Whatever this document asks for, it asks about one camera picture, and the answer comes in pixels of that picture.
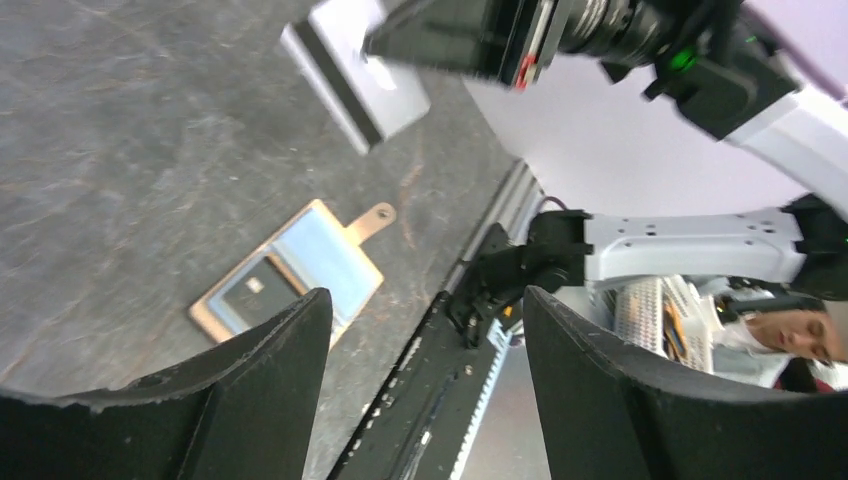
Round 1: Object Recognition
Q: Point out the person behind table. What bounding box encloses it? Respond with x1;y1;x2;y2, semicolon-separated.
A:
712;309;847;394

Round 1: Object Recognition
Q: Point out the slotted cable duct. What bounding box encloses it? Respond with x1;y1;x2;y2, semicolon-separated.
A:
449;319;513;480

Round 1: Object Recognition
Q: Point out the grey credit card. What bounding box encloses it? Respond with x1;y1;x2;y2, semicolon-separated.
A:
280;0;431;155

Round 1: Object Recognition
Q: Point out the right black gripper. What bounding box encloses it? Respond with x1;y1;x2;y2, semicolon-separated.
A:
363;0;670;90

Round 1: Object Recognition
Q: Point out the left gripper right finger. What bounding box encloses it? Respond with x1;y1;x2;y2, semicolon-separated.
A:
524;287;847;479

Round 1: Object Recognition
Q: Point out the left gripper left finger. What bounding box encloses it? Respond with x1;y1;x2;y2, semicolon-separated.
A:
1;288;332;479

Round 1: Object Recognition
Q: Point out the black credit card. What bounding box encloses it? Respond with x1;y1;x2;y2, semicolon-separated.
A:
221;256;299;331

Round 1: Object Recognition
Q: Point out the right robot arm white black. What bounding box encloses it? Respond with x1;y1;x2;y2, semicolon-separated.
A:
362;0;847;322

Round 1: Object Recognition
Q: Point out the beige card holder wallet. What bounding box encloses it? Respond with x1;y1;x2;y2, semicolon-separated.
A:
188;199;396;344

